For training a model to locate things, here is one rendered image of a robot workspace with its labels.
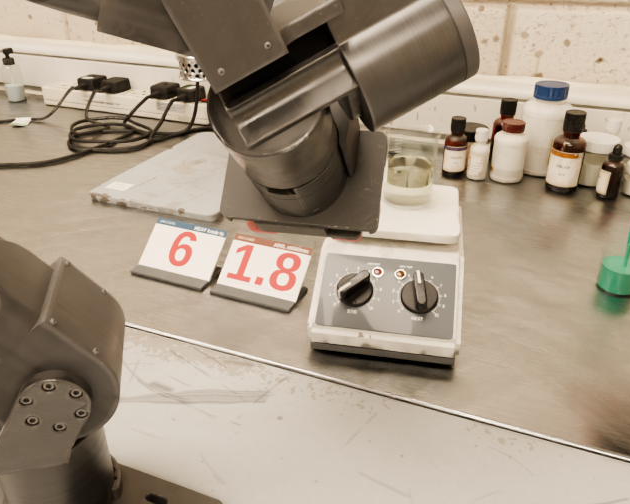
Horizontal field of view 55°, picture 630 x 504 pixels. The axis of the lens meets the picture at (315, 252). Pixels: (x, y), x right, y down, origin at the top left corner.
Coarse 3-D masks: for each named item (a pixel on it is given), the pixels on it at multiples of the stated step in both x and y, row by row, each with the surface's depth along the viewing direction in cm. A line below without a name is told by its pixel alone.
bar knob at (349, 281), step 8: (360, 272) 52; (368, 272) 52; (344, 280) 53; (352, 280) 51; (360, 280) 51; (368, 280) 52; (344, 288) 51; (352, 288) 51; (360, 288) 52; (368, 288) 52; (344, 296) 51; (352, 296) 52; (360, 296) 52; (368, 296) 52; (352, 304) 52; (360, 304) 52
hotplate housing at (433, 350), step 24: (336, 240) 56; (360, 240) 56; (384, 240) 56; (456, 264) 53; (456, 288) 52; (312, 312) 53; (456, 312) 51; (312, 336) 52; (336, 336) 51; (360, 336) 51; (384, 336) 51; (408, 336) 50; (456, 336) 50; (432, 360) 51
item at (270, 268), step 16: (240, 256) 63; (256, 256) 62; (272, 256) 62; (288, 256) 61; (304, 256) 61; (224, 272) 62; (240, 272) 62; (256, 272) 61; (272, 272) 61; (288, 272) 60; (272, 288) 60; (288, 288) 60
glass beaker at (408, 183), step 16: (400, 128) 59; (416, 128) 59; (432, 128) 58; (400, 144) 55; (416, 144) 55; (432, 144) 55; (400, 160) 56; (416, 160) 55; (432, 160) 56; (384, 176) 58; (400, 176) 56; (416, 176) 56; (432, 176) 57; (384, 192) 59; (400, 192) 57; (416, 192) 57; (432, 192) 58; (400, 208) 58; (416, 208) 58
